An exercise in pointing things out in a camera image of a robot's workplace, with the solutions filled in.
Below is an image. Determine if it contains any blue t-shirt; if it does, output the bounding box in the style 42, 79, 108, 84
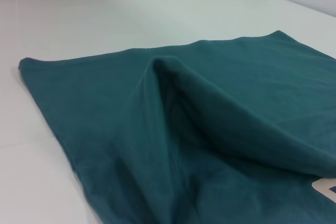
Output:
18, 29, 336, 224

